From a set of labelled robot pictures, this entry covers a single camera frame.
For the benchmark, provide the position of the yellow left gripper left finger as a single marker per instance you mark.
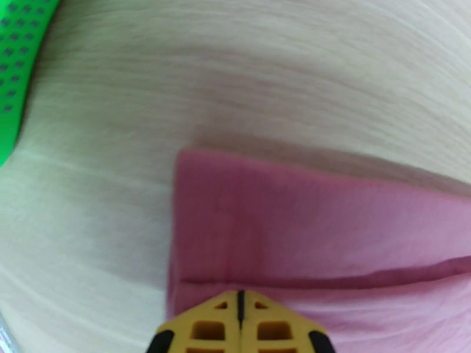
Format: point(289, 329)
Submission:
point(209, 330)

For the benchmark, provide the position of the green plastic basket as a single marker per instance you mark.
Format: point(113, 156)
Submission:
point(18, 50)

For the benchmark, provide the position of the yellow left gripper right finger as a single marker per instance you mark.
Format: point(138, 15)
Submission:
point(272, 331)

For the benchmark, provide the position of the red tank top navy trim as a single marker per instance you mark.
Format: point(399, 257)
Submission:
point(294, 230)

